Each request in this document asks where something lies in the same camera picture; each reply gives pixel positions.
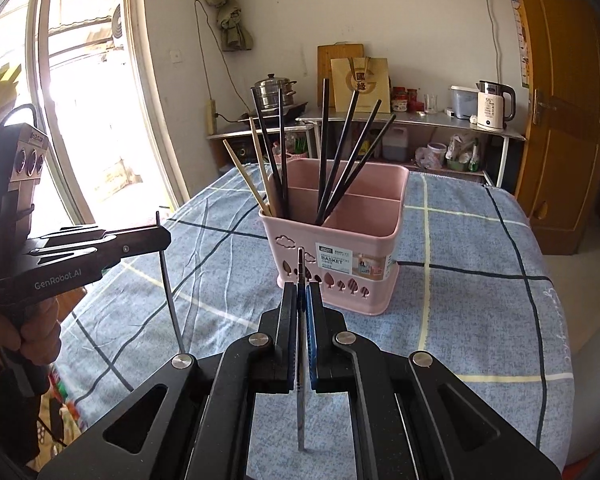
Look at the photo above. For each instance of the clear plastic container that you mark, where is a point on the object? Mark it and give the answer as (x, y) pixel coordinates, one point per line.
(462, 102)

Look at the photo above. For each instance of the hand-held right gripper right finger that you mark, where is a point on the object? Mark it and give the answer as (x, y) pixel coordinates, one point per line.
(311, 330)

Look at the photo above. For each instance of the steel steamer pot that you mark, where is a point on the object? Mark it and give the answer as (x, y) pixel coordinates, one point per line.
(290, 95)

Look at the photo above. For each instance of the tan paper bag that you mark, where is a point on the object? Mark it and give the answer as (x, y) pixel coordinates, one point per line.
(375, 80)

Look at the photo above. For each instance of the metal chopstick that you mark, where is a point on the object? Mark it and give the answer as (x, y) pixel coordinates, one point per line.
(301, 420)
(172, 290)

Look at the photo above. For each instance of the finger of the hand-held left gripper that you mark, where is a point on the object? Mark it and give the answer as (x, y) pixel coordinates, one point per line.
(80, 232)
(145, 242)

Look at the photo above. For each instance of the black cooktop stove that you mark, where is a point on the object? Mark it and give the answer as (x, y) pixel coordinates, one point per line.
(295, 110)

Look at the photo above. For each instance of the dark liquid plastic jug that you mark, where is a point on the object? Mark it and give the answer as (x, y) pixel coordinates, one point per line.
(395, 147)

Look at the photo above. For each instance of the white electric kettle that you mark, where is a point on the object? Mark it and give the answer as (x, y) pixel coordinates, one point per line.
(490, 107)

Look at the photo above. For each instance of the wall power strip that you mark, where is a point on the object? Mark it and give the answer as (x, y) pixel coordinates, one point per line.
(211, 117)

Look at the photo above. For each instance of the black chopstick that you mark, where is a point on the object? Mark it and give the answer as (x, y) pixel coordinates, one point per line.
(256, 110)
(324, 135)
(344, 135)
(363, 135)
(282, 135)
(369, 150)

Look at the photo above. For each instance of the wooden cutting board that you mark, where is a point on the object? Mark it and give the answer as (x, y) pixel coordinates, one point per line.
(340, 52)

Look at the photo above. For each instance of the person's left forearm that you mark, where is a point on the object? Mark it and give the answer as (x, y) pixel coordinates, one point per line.
(5, 410)

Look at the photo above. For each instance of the wooden door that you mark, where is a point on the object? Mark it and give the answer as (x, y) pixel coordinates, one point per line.
(565, 110)

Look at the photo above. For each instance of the drinking glass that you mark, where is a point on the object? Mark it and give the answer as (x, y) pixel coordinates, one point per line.
(431, 104)

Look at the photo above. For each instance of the narrow wall calendar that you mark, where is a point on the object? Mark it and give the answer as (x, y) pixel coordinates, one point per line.
(521, 40)

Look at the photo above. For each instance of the hanging green cloth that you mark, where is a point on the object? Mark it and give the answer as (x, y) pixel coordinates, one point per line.
(232, 25)

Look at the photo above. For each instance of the wooden chopstick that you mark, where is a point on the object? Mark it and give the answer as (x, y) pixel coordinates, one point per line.
(256, 140)
(246, 175)

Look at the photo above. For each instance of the pink plastic bag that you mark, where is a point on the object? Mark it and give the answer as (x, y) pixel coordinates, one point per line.
(430, 157)

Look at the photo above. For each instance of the blue checked tablecloth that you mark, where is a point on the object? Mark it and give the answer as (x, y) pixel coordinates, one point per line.
(455, 285)

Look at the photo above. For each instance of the metal kitchen shelf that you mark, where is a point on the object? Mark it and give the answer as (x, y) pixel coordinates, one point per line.
(430, 119)

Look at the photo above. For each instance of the person's left hand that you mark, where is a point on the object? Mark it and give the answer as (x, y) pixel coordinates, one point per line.
(40, 332)

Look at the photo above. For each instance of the pink plastic utensil basket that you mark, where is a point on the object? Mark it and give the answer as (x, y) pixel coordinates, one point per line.
(370, 210)

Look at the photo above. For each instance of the red-lidded jar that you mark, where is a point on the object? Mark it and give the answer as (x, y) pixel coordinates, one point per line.
(399, 100)
(412, 101)

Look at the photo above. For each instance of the large glass window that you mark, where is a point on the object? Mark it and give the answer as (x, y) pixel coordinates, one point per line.
(80, 85)

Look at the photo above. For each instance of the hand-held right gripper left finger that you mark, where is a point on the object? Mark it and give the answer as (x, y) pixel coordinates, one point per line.
(291, 340)

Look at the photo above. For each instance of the white plastic bag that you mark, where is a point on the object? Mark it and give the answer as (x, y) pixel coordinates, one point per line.
(462, 152)

